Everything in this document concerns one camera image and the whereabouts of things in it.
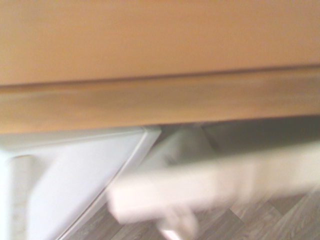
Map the white cabinet door with knob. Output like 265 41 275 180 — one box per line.
107 147 320 240

